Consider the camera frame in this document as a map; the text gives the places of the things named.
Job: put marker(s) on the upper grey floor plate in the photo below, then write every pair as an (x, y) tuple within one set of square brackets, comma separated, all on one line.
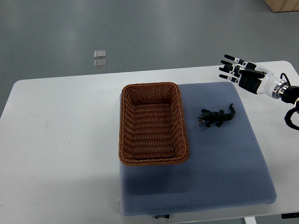
[(99, 53)]

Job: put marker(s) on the wooden box corner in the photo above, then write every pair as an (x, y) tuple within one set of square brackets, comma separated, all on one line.
[(283, 5)]

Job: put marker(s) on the black table control panel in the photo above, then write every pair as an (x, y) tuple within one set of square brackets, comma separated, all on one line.
[(290, 215)]

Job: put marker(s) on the dark toy crocodile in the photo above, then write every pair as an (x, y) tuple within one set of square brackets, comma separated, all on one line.
[(217, 117)]

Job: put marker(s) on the blue textured cushion mat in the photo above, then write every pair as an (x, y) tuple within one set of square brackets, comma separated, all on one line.
[(225, 168)]

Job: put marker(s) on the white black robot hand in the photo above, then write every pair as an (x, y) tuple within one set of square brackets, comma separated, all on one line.
[(252, 77)]

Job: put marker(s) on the brown wicker basket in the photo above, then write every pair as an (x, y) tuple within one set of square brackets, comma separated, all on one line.
[(152, 125)]

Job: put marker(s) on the white table leg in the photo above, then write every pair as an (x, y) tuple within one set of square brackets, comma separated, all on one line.
[(250, 220)]

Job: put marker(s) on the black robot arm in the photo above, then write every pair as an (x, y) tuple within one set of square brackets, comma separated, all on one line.
[(290, 94)]

